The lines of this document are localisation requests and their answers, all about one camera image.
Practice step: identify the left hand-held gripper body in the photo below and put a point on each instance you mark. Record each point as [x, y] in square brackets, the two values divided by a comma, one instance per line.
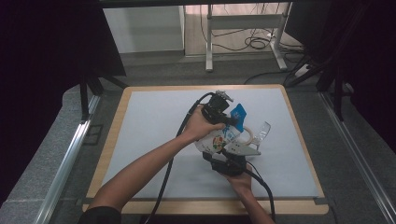
[218, 107]

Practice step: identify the white metal desk frame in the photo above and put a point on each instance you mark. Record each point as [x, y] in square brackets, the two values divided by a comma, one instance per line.
[246, 21]

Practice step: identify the wooden table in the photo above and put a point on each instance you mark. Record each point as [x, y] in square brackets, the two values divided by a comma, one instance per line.
[202, 207]

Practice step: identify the black curtain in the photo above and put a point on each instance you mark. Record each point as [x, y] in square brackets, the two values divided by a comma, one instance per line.
[370, 62]
[46, 62]

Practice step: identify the person's right hand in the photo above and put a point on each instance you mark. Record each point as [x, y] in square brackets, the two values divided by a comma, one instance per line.
[243, 183]

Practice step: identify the person's left hand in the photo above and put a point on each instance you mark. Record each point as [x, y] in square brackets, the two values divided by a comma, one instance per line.
[196, 127]

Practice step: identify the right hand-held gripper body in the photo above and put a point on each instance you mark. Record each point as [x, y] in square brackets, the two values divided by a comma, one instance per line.
[232, 166]

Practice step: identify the black metal stand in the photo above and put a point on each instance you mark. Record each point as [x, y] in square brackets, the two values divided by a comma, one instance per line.
[84, 99]
[337, 93]

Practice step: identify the white power strip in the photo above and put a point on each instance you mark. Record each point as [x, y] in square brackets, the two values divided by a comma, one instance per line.
[302, 70]

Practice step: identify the person's black sleeve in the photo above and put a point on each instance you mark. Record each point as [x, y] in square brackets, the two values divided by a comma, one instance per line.
[99, 216]

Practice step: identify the clear glass jug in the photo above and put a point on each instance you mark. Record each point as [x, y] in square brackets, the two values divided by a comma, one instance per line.
[261, 133]

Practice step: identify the blue and white milk carton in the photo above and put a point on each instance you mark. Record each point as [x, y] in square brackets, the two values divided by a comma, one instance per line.
[218, 141]

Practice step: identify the aluminium rail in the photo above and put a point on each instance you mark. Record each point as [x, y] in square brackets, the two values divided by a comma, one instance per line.
[67, 168]
[358, 158]

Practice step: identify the white table mat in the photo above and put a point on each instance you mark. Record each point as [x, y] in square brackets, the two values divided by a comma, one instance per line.
[149, 124]

